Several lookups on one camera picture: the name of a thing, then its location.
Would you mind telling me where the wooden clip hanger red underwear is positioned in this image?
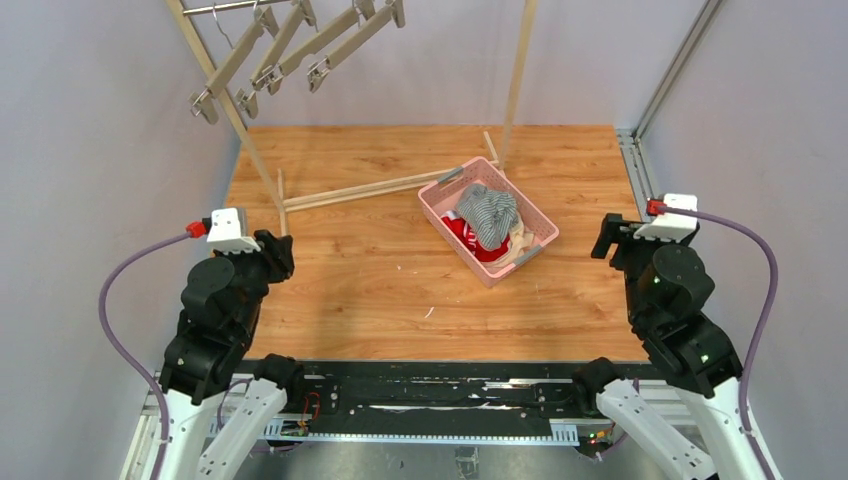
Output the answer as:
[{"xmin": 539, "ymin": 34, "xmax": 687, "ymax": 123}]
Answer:
[{"xmin": 279, "ymin": 1, "xmax": 376, "ymax": 77}]

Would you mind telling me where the grey striped underwear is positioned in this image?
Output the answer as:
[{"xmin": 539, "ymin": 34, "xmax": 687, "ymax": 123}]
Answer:
[{"xmin": 456, "ymin": 183, "xmax": 519, "ymax": 251}]

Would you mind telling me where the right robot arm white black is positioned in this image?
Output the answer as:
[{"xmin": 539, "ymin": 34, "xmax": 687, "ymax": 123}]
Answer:
[{"xmin": 572, "ymin": 206, "xmax": 780, "ymax": 479}]

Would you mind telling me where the empty wooden clip hanger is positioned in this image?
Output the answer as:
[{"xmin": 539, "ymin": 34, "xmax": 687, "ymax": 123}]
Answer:
[{"xmin": 189, "ymin": 6, "xmax": 279, "ymax": 125}]

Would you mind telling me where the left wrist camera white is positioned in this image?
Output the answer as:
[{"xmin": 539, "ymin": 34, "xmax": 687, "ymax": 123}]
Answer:
[{"xmin": 206, "ymin": 207, "xmax": 261, "ymax": 254}]

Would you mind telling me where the wooden clip hanger cream underwear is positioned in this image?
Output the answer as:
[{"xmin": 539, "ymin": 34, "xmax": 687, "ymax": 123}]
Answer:
[{"xmin": 237, "ymin": 0, "xmax": 317, "ymax": 119}]

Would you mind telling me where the wooden clip hanger striped underwear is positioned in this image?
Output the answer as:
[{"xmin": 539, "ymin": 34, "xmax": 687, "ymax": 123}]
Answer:
[{"xmin": 307, "ymin": 0, "xmax": 406, "ymax": 93}]

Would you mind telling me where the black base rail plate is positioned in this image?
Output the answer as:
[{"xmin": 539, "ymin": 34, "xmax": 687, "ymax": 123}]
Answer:
[{"xmin": 258, "ymin": 361, "xmax": 610, "ymax": 447}]

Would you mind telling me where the pink plastic basket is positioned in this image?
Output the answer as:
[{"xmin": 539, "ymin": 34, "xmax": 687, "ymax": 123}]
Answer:
[{"xmin": 418, "ymin": 156, "xmax": 559, "ymax": 288}]

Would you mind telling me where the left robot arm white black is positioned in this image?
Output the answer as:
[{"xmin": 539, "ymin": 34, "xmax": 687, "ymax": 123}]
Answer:
[{"xmin": 149, "ymin": 230, "xmax": 305, "ymax": 479}]

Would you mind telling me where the wooden clothes rack frame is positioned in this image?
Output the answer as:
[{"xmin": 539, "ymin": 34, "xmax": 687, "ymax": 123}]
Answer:
[{"xmin": 164, "ymin": 0, "xmax": 539, "ymax": 236}]

